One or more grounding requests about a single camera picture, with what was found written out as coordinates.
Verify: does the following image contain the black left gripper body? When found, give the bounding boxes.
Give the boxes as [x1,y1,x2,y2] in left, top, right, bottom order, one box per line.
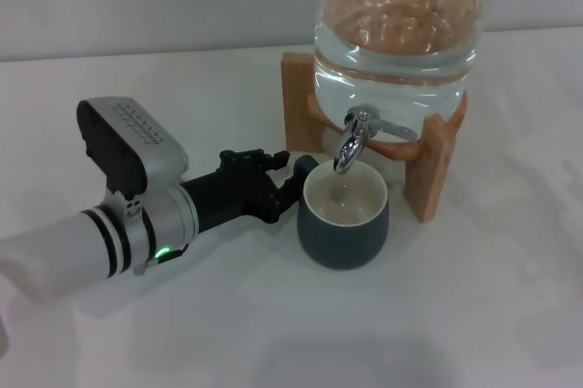
[181,148,281,232]

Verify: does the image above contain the black ceramic cup white inside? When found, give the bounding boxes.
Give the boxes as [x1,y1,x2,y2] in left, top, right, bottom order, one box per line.
[291,155,392,271]

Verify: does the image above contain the chrome faucet with lever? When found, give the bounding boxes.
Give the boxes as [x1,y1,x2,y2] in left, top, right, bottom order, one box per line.
[333,105,418,174]

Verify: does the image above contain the wooden dispenser stand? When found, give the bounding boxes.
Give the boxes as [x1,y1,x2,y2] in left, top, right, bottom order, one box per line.
[281,51,470,224]

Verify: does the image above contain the clear glass water dispenser jar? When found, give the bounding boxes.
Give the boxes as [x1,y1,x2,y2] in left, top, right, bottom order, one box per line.
[312,0,483,138]

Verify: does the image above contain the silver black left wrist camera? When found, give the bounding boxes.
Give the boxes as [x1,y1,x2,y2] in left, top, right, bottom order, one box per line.
[76,97,190,194]

